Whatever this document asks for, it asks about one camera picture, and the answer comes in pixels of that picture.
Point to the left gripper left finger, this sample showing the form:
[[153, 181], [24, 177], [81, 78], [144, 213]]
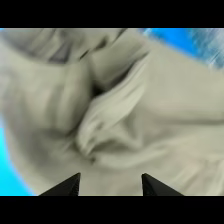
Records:
[[68, 188]]

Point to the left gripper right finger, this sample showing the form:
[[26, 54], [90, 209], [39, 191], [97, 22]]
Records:
[[154, 188]]

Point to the pale grey garment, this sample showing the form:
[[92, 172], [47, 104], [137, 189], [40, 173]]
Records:
[[133, 110]]

